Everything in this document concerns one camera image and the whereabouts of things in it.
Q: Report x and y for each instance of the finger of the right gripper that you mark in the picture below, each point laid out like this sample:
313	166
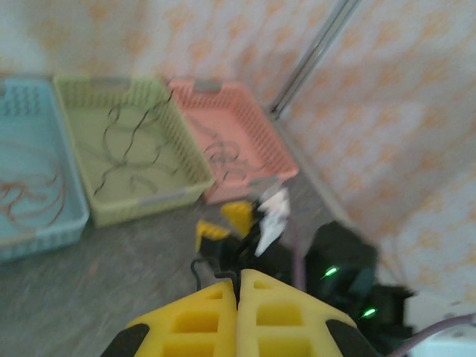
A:
212	230
240	215

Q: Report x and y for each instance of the pink perforated plastic basket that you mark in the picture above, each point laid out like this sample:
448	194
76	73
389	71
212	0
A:
238	111

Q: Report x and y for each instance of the blue perforated plastic basket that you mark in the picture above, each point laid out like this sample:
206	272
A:
33	126

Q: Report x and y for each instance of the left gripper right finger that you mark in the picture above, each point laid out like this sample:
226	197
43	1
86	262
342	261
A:
282	320

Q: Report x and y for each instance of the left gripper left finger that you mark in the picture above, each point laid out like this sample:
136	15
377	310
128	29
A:
193	327

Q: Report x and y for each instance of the green perforated plastic basket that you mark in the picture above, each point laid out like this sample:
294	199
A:
148	175

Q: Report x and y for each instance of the aluminium frame post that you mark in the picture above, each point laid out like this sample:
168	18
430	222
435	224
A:
312	56

